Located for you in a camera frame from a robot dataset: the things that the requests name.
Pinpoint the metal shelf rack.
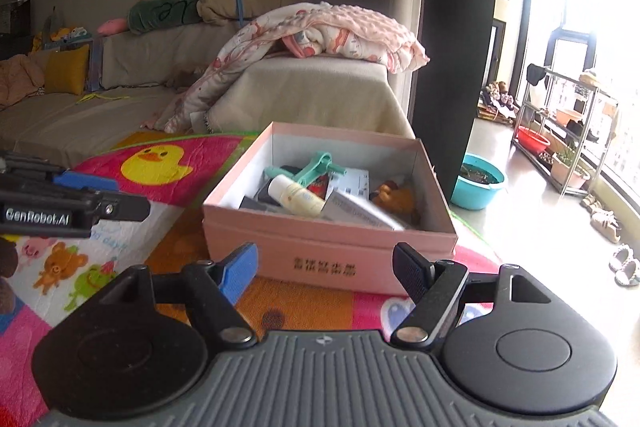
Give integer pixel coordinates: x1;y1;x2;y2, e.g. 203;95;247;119
514;66;622;198

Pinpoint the peach cloth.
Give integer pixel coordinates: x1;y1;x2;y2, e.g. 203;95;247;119
0;56;47;108

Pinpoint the green plush pillow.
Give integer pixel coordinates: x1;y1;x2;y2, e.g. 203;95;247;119
127;0;202;34

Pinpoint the teal plastic basin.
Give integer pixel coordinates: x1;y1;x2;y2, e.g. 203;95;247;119
450;153;509;210

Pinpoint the red plastic basin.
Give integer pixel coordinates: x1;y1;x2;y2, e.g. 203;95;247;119
516;126;552;154

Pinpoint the potted green plant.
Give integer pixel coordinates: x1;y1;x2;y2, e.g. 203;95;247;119
549;148;592;191

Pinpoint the pink plush toy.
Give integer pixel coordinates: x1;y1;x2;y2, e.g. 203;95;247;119
96;19;129;36

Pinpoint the pink cardboard box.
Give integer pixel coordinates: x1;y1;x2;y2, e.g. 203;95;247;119
202;121;459;297

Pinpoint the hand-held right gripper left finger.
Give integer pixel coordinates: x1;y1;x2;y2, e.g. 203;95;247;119
107;242;259;350

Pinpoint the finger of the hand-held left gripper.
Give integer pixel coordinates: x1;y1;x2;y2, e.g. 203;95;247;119
52;170;122;194
92;193;152;236

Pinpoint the beige sofa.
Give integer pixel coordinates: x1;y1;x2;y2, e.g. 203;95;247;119
0;0;417;158

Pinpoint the pink printed blanket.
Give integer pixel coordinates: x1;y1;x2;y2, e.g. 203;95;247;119
141;1;431;136

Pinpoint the pile of shoes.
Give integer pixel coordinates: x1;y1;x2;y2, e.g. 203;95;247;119
478;81;522;122

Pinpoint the pair of white slippers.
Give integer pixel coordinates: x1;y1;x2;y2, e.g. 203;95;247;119
608;244;640;288

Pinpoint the colourful cartoon play mat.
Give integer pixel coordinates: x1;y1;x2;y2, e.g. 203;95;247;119
0;131;503;410

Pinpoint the brown small toy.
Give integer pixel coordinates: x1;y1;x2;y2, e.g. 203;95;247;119
374;181;417;214

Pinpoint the red small packet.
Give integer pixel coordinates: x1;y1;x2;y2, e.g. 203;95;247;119
307;174;334;200

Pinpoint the black small device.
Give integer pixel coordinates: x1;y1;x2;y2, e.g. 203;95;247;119
238;186;284;212

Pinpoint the white tube bottle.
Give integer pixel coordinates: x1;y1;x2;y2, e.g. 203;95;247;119
267;174;327;218

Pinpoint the pair of beige shoes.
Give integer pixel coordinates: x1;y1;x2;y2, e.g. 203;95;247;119
580;193;624;244

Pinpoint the white power strip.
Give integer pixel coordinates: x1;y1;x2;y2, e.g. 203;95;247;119
340;169;372;196

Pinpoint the yellow cushion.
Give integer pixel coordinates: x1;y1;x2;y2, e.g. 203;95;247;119
44;44;92;96

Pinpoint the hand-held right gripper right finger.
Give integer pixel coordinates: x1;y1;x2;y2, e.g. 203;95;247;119
390;242;548;350

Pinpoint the teal plastic clip tool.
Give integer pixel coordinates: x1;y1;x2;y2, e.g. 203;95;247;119
264;151;347;186

